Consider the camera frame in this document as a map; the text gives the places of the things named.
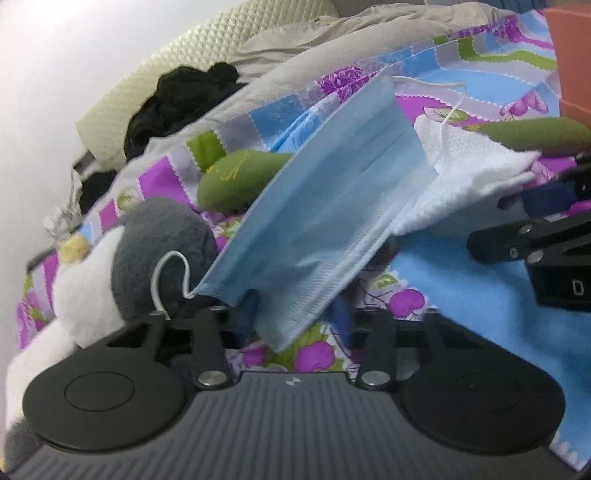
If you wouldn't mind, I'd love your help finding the grey penguin plush toy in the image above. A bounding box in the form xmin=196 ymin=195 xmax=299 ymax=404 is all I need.
xmin=4 ymin=198 xmax=220 ymax=435

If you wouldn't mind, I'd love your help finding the green embroidered plush toy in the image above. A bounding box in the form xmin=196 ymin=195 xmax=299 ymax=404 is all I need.
xmin=197 ymin=150 xmax=296 ymax=214

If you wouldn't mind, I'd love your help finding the pink cardboard box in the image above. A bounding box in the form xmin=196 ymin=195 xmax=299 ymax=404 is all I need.
xmin=540 ymin=7 xmax=591 ymax=123

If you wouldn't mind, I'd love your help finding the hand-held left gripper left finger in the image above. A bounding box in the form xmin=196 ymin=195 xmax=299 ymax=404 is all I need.
xmin=92 ymin=295 xmax=259 ymax=389

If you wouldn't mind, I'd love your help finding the plain green plush toy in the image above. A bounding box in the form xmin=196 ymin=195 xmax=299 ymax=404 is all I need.
xmin=478 ymin=117 xmax=591 ymax=158

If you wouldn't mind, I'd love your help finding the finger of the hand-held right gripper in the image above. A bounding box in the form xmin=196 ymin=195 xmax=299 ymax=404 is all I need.
xmin=498 ymin=154 xmax=591 ymax=220
xmin=466 ymin=215 xmax=591 ymax=265

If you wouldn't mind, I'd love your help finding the grey duvet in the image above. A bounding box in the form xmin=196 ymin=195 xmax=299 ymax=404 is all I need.
xmin=139 ymin=0 xmax=522 ymax=153

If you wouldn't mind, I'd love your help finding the white tissue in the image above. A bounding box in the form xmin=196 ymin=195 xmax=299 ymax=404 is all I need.
xmin=390 ymin=114 xmax=542 ymax=236

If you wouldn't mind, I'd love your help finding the blue face mask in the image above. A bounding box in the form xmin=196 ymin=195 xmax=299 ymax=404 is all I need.
xmin=151 ymin=74 xmax=467 ymax=354

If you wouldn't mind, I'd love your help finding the white crumpled cloth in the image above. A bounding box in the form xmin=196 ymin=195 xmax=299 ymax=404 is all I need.
xmin=44 ymin=203 xmax=79 ymax=241

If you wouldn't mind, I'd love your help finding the black clothing pile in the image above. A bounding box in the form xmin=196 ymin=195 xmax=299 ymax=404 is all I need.
xmin=124 ymin=62 xmax=245 ymax=160

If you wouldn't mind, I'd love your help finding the striped floral bed sheet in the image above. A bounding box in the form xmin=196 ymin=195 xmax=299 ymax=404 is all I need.
xmin=16 ymin=9 xmax=591 ymax=472

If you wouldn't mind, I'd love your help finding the cream quilted headboard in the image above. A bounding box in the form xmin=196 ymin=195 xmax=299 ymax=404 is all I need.
xmin=75 ymin=0 xmax=340 ymax=153

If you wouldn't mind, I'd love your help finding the black cloth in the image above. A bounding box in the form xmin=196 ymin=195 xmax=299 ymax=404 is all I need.
xmin=78 ymin=171 xmax=118 ymax=213

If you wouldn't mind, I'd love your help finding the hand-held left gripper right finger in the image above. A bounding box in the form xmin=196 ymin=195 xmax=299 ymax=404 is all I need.
xmin=332 ymin=299 xmax=462 ymax=388

